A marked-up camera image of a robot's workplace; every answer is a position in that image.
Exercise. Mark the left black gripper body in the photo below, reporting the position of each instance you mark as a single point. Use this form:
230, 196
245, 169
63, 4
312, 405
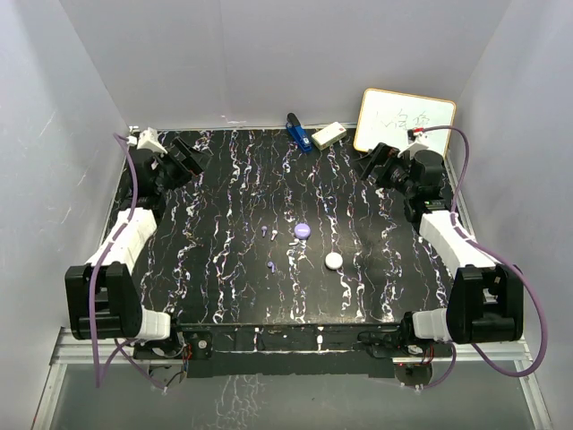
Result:
166, 178

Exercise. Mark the blue stapler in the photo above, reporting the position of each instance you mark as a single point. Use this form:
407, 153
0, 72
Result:
297, 132

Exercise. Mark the whiteboard with yellow frame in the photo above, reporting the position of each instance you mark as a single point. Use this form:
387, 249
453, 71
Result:
386, 116

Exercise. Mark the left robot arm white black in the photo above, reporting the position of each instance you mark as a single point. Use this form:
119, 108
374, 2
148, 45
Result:
102, 299

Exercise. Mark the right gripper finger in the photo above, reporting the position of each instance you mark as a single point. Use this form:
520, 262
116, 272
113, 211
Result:
378, 150
367, 164

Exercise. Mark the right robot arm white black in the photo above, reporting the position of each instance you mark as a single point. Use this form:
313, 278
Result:
486, 303

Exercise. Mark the purple earbud charging case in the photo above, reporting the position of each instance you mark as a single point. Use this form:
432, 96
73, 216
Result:
302, 231

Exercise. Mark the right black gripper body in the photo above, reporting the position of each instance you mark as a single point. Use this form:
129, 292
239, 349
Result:
397, 169

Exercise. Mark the small cream cardboard box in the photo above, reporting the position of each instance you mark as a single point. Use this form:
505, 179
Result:
328, 135

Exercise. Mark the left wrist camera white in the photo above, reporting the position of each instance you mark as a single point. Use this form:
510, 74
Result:
147, 139

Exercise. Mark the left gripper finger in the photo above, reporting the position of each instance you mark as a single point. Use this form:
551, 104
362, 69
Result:
178, 175
194, 161

